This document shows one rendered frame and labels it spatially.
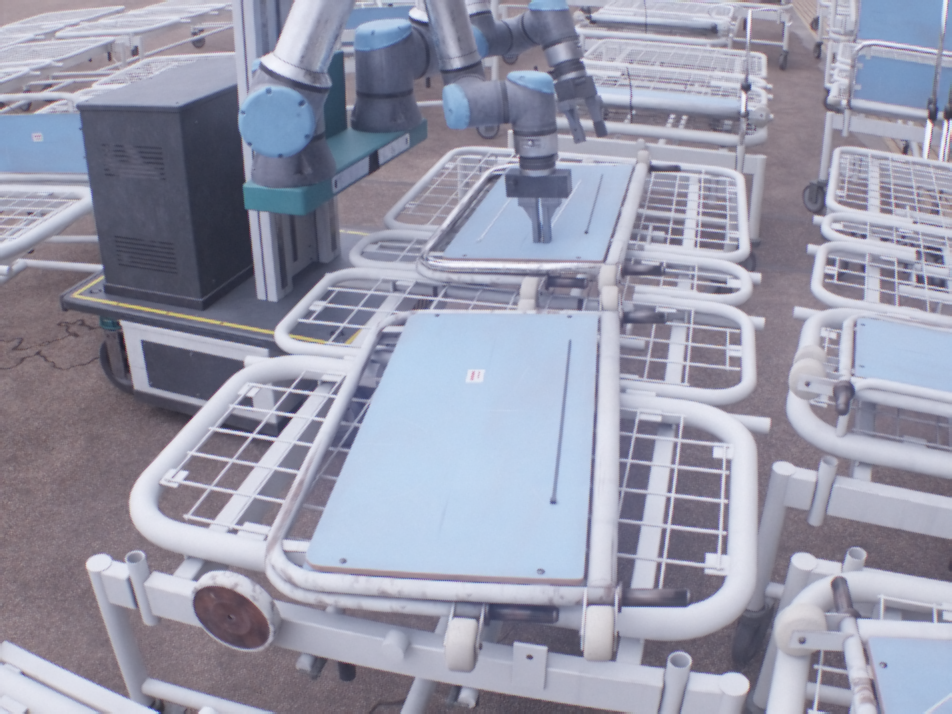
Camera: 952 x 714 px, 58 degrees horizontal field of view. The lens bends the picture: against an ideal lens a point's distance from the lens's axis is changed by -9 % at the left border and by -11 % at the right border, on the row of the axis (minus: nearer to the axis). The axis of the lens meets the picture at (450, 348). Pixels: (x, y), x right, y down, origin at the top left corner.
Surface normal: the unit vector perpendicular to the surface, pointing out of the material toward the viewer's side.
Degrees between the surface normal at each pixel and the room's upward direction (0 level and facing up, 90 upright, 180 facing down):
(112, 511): 0
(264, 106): 94
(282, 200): 90
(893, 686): 5
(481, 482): 3
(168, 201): 90
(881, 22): 90
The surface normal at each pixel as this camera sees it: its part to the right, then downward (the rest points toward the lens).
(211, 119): 0.93, 0.16
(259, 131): 0.04, 0.53
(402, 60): 0.68, 0.33
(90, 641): -0.02, -0.88
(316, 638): -0.26, 0.45
